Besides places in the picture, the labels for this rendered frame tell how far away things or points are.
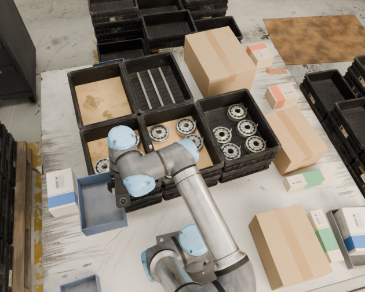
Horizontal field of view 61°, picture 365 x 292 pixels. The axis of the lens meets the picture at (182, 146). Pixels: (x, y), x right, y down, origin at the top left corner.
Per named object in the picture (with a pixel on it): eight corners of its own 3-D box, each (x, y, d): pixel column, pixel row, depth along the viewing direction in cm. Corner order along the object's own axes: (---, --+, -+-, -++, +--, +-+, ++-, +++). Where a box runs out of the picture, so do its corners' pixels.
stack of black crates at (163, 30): (186, 51, 296) (188, 8, 257) (194, 74, 280) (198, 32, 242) (144, 57, 289) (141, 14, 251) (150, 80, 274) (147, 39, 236)
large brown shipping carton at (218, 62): (249, 91, 197) (257, 68, 180) (205, 103, 191) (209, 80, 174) (223, 50, 216) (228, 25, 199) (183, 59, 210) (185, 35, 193)
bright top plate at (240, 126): (259, 134, 161) (259, 133, 160) (240, 137, 159) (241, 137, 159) (252, 119, 166) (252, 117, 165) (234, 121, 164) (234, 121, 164)
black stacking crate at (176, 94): (193, 114, 172) (194, 101, 162) (141, 127, 166) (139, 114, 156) (170, 65, 191) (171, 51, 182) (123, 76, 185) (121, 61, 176)
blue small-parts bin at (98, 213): (128, 226, 112) (125, 219, 106) (86, 236, 110) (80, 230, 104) (119, 177, 122) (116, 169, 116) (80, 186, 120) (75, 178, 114)
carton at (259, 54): (271, 65, 210) (274, 57, 204) (255, 69, 208) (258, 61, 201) (260, 50, 218) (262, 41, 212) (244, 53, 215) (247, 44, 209)
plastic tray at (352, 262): (388, 263, 143) (395, 261, 139) (347, 269, 141) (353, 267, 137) (362, 208, 157) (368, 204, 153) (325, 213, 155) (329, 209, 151)
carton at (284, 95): (287, 90, 199) (290, 81, 192) (295, 104, 193) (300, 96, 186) (264, 95, 196) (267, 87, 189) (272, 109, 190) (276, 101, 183)
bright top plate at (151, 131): (170, 139, 157) (170, 138, 157) (150, 142, 156) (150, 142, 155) (165, 123, 162) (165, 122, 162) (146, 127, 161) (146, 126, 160)
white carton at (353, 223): (371, 254, 145) (382, 249, 137) (346, 255, 144) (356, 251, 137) (356, 213, 156) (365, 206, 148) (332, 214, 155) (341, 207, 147)
